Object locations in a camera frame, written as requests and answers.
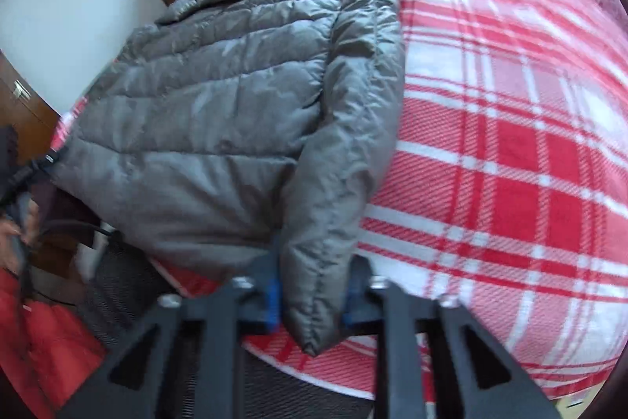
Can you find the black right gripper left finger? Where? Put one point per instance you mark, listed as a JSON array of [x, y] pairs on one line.
[[132, 380]]

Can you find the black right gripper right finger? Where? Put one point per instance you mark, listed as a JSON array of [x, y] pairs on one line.
[[434, 357]]

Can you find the grey puffer jacket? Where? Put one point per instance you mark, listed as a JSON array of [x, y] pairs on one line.
[[230, 127]]

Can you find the person's left hand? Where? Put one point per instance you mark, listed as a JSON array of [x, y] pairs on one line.
[[10, 234]]

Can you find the red garment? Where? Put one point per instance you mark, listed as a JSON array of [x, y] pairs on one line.
[[46, 351]]

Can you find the red white plaid bedsheet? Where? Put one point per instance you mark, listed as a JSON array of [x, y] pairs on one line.
[[507, 189]]

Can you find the brown wooden cabinet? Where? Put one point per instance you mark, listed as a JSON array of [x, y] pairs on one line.
[[32, 118]]

